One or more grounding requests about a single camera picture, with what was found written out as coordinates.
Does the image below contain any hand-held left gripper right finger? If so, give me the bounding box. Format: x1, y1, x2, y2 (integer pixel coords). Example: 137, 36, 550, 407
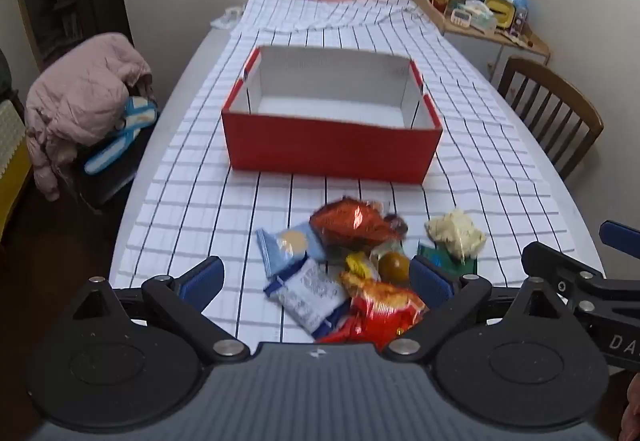
382, 255, 559, 365

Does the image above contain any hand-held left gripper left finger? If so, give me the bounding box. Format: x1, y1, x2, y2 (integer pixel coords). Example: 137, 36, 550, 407
74, 255, 252, 366

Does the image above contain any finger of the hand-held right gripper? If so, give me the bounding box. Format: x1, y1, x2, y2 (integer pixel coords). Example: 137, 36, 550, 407
599, 219, 640, 255
521, 241, 609, 318

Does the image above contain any green snack packet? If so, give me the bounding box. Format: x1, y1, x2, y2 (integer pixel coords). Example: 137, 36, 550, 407
417, 243, 479, 277

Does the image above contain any packed brown egg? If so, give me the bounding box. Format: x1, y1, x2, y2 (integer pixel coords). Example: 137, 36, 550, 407
377, 251, 412, 285

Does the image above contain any red yellow snack packet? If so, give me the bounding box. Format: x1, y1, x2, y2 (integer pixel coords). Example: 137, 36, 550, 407
317, 271, 429, 353

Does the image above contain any cream white snack packet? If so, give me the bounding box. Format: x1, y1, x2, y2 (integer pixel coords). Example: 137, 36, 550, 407
425, 209, 488, 265

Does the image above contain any small yellow snack packet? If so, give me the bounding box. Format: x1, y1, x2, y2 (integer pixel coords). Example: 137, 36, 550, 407
345, 251, 381, 282

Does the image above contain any blue biscuit packet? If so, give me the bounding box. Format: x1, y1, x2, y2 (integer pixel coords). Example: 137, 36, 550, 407
256, 222, 327, 278

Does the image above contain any dark red foil snack packet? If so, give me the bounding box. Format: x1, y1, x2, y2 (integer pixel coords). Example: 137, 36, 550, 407
309, 197, 407, 255

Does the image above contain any white blue snack packet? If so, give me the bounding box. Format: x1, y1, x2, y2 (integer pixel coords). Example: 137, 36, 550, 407
263, 257, 352, 336

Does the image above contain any red cardboard box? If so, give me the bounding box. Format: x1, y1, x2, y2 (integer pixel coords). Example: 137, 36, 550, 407
221, 46, 444, 186

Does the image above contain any person's right hand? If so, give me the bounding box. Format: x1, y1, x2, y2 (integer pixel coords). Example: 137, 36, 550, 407
621, 371, 640, 441

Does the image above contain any white checked tablecloth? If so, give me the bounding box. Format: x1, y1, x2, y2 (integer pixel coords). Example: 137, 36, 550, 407
107, 0, 562, 358

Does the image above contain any black chair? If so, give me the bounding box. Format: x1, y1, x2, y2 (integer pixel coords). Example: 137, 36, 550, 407
74, 121, 152, 212

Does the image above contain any brown wooden chair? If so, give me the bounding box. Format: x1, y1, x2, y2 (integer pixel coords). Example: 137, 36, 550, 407
497, 56, 605, 181

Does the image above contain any yellow padded seat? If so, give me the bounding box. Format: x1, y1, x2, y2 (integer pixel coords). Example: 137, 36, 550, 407
0, 102, 34, 233

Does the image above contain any white cabinet with wooden tray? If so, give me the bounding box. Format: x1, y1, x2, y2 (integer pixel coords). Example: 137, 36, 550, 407
410, 0, 551, 88

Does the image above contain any pink padded jacket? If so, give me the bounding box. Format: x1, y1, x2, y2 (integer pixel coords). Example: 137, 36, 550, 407
25, 33, 154, 202

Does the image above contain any yellow storage box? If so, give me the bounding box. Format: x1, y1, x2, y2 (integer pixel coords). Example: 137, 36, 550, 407
484, 0, 516, 31

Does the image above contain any pale green tissue pack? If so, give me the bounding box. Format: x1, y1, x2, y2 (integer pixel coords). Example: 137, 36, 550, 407
467, 1, 499, 34

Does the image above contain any white paper packet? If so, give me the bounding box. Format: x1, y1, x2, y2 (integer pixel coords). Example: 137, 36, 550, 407
210, 7, 246, 28

